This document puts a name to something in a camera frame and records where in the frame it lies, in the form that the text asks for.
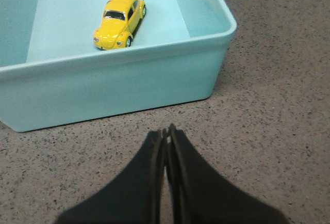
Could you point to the yellow toy beetle car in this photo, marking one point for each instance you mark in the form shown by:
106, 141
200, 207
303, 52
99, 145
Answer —
119, 21

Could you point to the light blue storage box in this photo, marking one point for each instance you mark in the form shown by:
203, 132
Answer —
52, 74

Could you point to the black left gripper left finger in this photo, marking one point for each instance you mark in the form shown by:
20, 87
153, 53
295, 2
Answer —
133, 196

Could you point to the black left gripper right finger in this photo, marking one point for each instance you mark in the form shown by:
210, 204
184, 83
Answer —
201, 195

